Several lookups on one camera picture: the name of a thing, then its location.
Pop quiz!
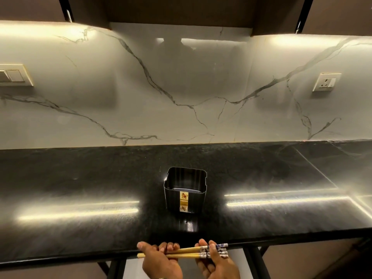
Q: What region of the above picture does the black square utensil holder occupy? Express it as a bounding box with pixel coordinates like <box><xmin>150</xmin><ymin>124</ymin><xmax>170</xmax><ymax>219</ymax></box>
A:
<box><xmin>163</xmin><ymin>167</ymin><xmax>207</xmax><ymax>214</ymax></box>

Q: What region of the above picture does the black cabinet handle strip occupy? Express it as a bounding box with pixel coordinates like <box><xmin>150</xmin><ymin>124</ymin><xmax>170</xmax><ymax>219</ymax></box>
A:
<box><xmin>58</xmin><ymin>0</ymin><xmax>75</xmax><ymax>23</ymax></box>
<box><xmin>295</xmin><ymin>0</ymin><xmax>315</xmax><ymax>34</ymax></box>

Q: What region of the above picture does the person's left hand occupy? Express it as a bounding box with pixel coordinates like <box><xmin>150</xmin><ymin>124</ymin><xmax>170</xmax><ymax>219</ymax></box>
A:
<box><xmin>137</xmin><ymin>241</ymin><xmax>183</xmax><ymax>279</ymax></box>

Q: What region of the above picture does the brown recessed wall cabinet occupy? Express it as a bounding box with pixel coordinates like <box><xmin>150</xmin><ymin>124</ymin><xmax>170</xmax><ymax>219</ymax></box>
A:
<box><xmin>105</xmin><ymin>0</ymin><xmax>257</xmax><ymax>29</ymax></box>

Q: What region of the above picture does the white wall switch plate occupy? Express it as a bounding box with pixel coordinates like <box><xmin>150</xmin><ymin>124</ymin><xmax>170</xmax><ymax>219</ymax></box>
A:
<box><xmin>0</xmin><ymin>64</ymin><xmax>34</xmax><ymax>87</ymax></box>

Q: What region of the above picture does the black metal counter leg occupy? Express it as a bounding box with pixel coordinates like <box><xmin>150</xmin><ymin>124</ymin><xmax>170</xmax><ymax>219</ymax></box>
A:
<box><xmin>97</xmin><ymin>258</ymin><xmax>127</xmax><ymax>279</ymax></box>
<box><xmin>242</xmin><ymin>245</ymin><xmax>271</xmax><ymax>279</ymax></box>

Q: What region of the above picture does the person's right hand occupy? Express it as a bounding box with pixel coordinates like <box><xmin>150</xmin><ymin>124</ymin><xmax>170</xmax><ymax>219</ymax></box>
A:
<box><xmin>195</xmin><ymin>239</ymin><xmax>241</xmax><ymax>279</ymax></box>

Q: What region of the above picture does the white wall power socket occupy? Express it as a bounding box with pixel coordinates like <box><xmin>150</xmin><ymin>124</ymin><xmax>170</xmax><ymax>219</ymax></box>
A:
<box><xmin>312</xmin><ymin>73</ymin><xmax>342</xmax><ymax>92</ymax></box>

